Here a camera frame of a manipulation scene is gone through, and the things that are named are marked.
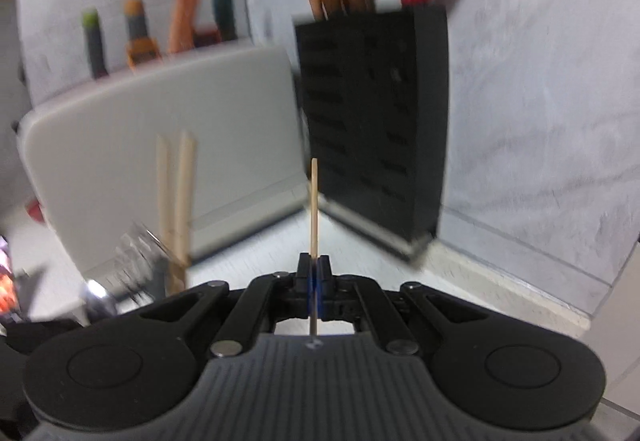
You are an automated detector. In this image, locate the green capped dark knife handle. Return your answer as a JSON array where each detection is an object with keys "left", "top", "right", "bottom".
[{"left": 81, "top": 8, "right": 109, "bottom": 80}]

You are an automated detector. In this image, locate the metal spoon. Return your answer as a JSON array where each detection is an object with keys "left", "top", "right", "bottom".
[{"left": 82, "top": 277, "right": 114, "bottom": 322}]

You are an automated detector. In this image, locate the metal wire whisk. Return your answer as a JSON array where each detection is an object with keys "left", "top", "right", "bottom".
[{"left": 112, "top": 221, "right": 170, "bottom": 298}]

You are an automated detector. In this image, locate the colourful printed packet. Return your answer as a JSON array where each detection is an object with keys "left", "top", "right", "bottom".
[{"left": 0, "top": 235, "right": 21, "bottom": 323}]

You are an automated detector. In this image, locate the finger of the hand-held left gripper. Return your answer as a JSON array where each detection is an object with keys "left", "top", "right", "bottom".
[{"left": 0, "top": 317, "right": 92, "bottom": 363}]

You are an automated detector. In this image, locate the orange and grey knife handle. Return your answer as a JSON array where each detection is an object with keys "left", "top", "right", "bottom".
[{"left": 124, "top": 0, "right": 164, "bottom": 72}]

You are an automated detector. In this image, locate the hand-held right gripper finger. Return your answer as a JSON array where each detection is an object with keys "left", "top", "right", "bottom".
[
  {"left": 316, "top": 255, "right": 491, "bottom": 356},
  {"left": 140, "top": 252, "right": 315, "bottom": 357}
]

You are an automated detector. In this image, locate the teal knife handle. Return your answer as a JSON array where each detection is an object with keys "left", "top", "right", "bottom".
[{"left": 211, "top": 0, "right": 237, "bottom": 42}]

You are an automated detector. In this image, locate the black slotted utensil holder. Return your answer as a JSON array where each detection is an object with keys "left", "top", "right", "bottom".
[{"left": 294, "top": 3, "right": 450, "bottom": 263}]

